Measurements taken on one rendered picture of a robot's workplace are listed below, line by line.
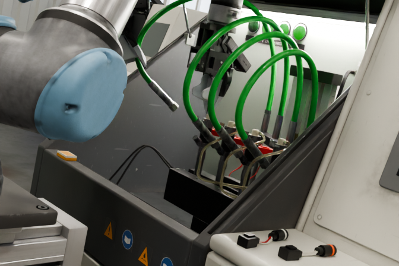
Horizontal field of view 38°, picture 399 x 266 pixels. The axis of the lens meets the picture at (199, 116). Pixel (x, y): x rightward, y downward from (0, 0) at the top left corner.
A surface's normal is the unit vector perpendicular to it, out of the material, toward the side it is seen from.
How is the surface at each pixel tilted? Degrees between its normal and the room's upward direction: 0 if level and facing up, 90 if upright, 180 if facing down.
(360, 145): 76
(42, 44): 57
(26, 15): 90
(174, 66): 90
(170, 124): 90
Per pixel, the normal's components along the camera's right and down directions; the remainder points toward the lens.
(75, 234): 0.69, 0.22
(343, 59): -0.76, -0.08
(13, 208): 0.20, -0.97
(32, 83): -0.26, -0.09
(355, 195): -0.68, -0.31
